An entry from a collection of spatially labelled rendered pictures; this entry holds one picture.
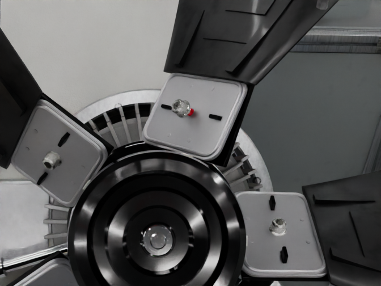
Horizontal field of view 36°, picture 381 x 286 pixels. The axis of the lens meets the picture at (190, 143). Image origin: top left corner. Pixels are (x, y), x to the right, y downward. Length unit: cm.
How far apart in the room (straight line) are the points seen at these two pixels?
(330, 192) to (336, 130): 84
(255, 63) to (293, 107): 84
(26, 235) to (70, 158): 14
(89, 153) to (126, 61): 27
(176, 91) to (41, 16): 27
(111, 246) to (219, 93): 14
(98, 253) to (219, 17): 21
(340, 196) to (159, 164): 17
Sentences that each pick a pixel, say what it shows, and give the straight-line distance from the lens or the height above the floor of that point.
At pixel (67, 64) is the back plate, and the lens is 69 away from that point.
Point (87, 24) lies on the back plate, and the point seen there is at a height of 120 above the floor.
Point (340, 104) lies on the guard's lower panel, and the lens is 130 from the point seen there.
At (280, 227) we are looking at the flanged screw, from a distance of 46.
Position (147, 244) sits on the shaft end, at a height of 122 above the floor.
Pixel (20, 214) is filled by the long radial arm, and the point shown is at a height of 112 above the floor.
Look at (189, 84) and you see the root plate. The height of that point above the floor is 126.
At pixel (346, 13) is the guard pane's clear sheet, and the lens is 121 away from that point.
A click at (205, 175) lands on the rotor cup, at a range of 39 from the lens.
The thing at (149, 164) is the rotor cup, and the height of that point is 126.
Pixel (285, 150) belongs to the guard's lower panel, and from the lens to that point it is 134.
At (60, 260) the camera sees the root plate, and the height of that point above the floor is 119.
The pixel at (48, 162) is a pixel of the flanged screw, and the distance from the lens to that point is 45.
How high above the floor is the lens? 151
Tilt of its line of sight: 37 degrees down
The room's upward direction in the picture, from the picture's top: 4 degrees clockwise
